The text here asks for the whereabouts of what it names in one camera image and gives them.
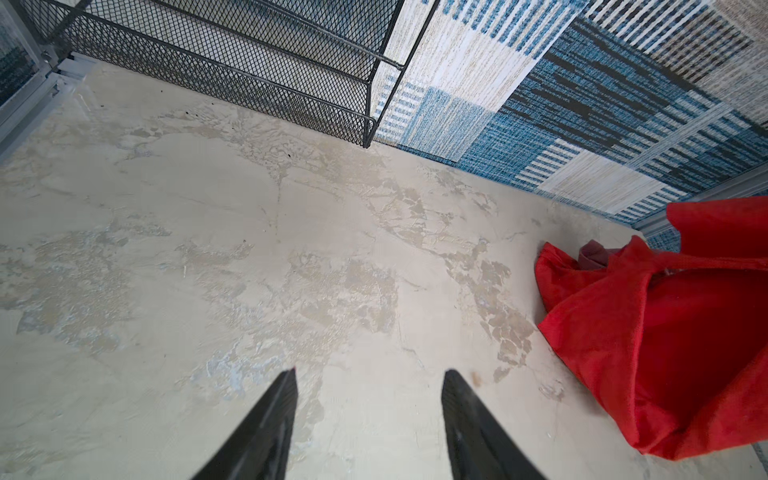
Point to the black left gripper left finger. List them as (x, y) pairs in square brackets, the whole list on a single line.
[(259, 447)]

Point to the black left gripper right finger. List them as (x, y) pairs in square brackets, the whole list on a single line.
[(477, 445)]

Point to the red cloth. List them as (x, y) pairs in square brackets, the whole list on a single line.
[(673, 346)]

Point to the maroon cloth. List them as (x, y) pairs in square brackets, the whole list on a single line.
[(594, 256)]

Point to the black mesh shelf rack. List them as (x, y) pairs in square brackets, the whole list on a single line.
[(330, 66)]

